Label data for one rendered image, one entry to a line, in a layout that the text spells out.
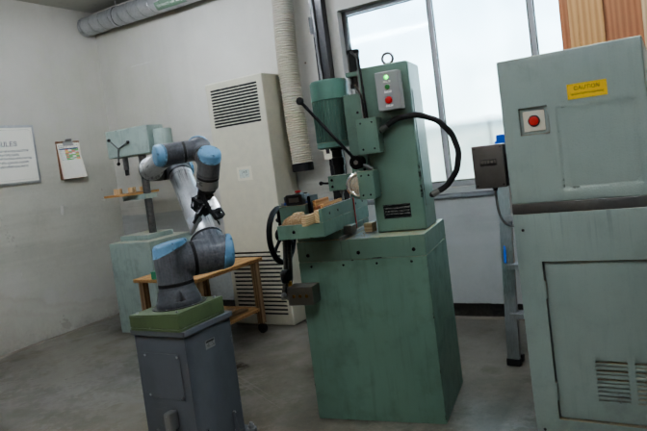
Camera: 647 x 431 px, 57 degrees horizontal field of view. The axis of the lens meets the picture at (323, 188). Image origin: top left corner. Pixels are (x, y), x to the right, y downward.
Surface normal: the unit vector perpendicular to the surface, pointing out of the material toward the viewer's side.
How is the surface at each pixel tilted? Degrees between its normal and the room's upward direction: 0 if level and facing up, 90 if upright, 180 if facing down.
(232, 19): 90
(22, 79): 90
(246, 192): 90
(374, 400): 90
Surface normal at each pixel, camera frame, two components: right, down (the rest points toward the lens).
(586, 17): -0.53, 0.06
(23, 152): 0.86, -0.08
